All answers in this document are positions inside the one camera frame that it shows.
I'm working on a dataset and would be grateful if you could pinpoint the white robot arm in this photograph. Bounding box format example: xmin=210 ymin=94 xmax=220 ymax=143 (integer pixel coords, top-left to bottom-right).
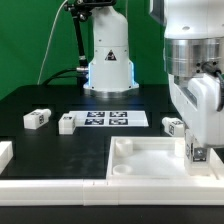
xmin=84 ymin=0 xmax=224 ymax=165

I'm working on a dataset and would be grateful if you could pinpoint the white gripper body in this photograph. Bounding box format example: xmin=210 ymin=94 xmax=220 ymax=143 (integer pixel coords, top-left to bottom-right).
xmin=168 ymin=74 xmax=224 ymax=148

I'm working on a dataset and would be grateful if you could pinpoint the white cable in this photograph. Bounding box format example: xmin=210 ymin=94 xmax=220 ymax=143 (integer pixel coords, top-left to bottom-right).
xmin=37 ymin=0 xmax=69 ymax=86

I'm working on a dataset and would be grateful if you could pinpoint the white square tabletop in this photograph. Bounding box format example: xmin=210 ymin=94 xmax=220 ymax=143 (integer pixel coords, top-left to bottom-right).
xmin=106 ymin=136 xmax=224 ymax=180

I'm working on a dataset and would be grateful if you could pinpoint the white fiducial marker sheet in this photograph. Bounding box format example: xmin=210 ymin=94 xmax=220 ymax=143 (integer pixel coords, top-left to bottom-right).
xmin=68 ymin=110 xmax=150 ymax=128

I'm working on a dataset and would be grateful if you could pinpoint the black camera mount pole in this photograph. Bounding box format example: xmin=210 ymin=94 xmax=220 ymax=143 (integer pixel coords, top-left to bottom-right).
xmin=64 ymin=0 xmax=117 ymax=87

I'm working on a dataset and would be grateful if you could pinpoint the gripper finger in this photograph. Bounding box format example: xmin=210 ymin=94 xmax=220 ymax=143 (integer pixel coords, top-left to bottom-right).
xmin=193 ymin=147 xmax=208 ymax=162

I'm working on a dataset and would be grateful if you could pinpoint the black cable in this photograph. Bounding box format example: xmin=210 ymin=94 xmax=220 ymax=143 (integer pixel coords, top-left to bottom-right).
xmin=42 ymin=67 xmax=88 ymax=86

